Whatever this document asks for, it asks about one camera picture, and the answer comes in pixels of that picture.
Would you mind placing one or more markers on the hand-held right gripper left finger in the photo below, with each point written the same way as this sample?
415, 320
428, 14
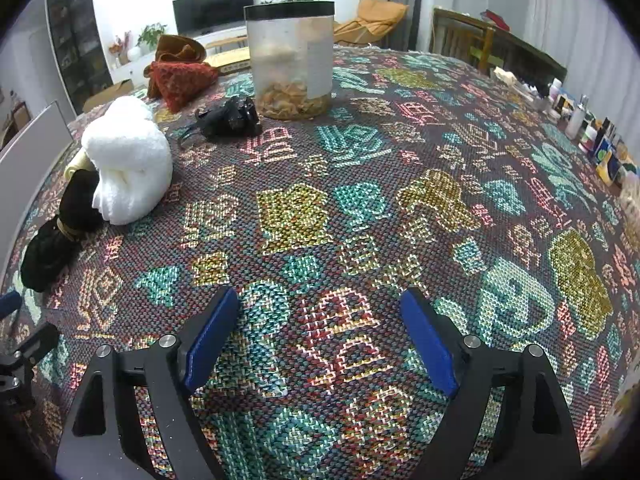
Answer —
207, 340

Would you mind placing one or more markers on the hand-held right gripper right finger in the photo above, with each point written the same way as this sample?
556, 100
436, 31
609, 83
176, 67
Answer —
430, 342

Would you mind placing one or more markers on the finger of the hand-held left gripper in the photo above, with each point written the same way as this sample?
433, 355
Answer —
30, 347
10, 304

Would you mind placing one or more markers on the white storage box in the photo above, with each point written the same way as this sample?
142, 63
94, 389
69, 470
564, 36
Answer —
30, 150

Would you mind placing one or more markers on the white fluffy towel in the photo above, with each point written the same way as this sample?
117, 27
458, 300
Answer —
130, 160

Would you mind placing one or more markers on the red knit cloth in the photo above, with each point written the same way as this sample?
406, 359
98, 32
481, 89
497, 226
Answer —
185, 82

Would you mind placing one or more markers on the brown cloth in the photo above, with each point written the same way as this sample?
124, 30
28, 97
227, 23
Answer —
175, 50

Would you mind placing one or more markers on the patterned woven blanket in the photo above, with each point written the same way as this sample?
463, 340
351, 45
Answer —
350, 185

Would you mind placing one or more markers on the cardboard box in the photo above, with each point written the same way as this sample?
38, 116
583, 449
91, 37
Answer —
107, 95

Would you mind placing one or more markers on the row of toiletry bottles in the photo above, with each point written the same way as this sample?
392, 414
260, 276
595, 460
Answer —
575, 120

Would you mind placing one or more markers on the basket of toiletries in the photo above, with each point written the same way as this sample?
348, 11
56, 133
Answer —
515, 82

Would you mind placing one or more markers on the dark glass bookshelf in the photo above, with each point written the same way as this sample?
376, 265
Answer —
75, 35

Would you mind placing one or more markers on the vase of red flowers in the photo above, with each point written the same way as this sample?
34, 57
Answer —
119, 47

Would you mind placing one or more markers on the flat yellow box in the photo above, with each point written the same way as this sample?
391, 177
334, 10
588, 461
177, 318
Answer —
225, 60

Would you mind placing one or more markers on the green stool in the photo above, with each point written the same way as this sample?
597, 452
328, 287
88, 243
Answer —
477, 55

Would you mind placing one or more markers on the clear jar with black lid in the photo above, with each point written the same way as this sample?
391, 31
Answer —
290, 60

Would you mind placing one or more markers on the small wooden coffee table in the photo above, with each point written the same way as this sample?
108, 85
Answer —
230, 44

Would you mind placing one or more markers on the wooden desk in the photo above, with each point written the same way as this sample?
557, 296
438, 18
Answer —
525, 60

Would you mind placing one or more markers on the bushy potted plant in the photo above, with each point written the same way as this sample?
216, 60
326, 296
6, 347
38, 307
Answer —
152, 35

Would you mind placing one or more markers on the white tv cabinet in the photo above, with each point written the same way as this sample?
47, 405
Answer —
212, 35

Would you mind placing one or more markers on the red item on desk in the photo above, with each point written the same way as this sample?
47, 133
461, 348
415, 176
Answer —
495, 20

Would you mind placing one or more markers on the orange rocking chair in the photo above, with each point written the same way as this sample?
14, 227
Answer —
375, 15

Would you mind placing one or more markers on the black television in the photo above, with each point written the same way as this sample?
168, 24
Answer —
212, 7

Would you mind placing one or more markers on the white curtain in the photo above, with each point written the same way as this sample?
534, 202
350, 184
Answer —
575, 20

